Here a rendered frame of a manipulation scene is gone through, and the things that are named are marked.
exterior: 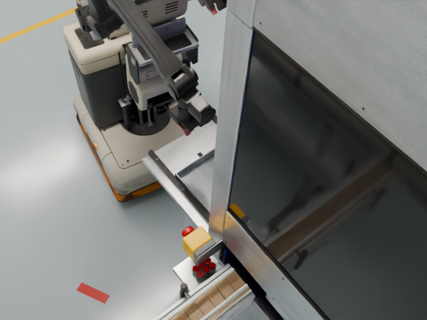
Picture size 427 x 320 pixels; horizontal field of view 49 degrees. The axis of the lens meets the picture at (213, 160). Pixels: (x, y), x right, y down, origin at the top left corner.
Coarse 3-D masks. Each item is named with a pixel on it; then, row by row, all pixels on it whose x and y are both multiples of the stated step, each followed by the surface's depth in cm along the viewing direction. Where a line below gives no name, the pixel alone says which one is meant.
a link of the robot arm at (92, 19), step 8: (88, 0) 142; (96, 0) 140; (104, 0) 143; (96, 8) 143; (104, 8) 145; (112, 8) 151; (88, 16) 151; (96, 16) 148; (104, 16) 148; (112, 16) 152; (88, 24) 156; (96, 24) 150; (96, 32) 155; (104, 32) 154
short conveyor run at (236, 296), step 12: (228, 264) 143; (216, 276) 141; (228, 276) 141; (180, 288) 132; (204, 288) 135; (216, 288) 139; (228, 288) 139; (240, 288) 135; (180, 300) 136; (192, 300) 133; (204, 300) 137; (216, 300) 137; (228, 300) 133; (240, 300) 138; (252, 300) 142; (168, 312) 134; (180, 312) 135; (192, 312) 135; (204, 312) 135; (216, 312) 133; (228, 312) 135; (240, 312) 143
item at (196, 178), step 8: (208, 152) 168; (200, 160) 168; (208, 160) 170; (184, 168) 164; (192, 168) 168; (200, 168) 168; (208, 168) 168; (176, 176) 163; (184, 176) 166; (192, 176) 166; (200, 176) 166; (208, 176) 166; (184, 184) 160; (192, 184) 164; (200, 184) 164; (208, 184) 164; (192, 192) 159; (200, 192) 162; (208, 192) 163; (200, 200) 157; (208, 200) 161; (208, 208) 159
